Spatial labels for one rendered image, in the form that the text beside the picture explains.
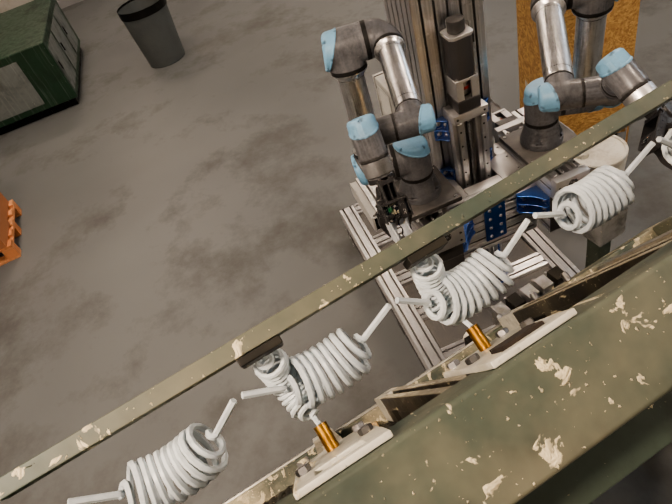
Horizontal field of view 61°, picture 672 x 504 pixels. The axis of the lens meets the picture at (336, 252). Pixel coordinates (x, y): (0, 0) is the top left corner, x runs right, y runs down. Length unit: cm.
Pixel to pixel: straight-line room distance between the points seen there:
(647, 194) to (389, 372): 177
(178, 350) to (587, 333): 300
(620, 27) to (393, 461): 319
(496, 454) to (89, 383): 322
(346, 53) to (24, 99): 539
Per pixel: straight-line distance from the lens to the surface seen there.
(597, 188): 77
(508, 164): 232
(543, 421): 55
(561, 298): 144
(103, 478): 322
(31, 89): 683
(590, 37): 199
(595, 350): 58
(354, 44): 179
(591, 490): 81
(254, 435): 291
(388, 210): 144
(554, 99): 160
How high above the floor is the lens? 238
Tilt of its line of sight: 43 degrees down
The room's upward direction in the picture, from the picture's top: 20 degrees counter-clockwise
